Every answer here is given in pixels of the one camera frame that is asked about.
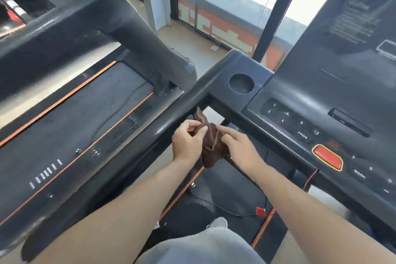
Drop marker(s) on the person's right hand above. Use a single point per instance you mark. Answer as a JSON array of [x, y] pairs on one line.
[[243, 152]]

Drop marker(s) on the person's left hand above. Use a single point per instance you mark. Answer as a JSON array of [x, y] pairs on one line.
[[187, 144]]

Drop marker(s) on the brown microfibre cloth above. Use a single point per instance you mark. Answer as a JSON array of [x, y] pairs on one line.
[[210, 155]]

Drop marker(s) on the black treadmill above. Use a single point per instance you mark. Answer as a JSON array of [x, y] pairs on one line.
[[77, 124], [325, 72]]

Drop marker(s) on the person's right forearm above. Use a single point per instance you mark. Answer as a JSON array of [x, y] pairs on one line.
[[309, 217]]

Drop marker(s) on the person's left forearm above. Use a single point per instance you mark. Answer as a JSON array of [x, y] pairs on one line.
[[123, 217]]

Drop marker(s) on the person's right grey shoe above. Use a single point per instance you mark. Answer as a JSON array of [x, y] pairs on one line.
[[219, 222]]

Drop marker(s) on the person's grey shoe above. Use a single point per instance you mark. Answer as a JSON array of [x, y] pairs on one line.
[[219, 222], [156, 225]]

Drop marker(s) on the person's left grey shoe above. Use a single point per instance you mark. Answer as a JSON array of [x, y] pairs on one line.
[[156, 225]]

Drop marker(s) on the person's grey shirt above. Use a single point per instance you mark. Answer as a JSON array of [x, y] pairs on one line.
[[201, 248]]

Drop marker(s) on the orange patterned parapet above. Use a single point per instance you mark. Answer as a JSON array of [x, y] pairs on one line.
[[216, 22]]

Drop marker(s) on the grey metal floor bracket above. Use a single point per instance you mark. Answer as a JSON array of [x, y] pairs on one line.
[[215, 47]]

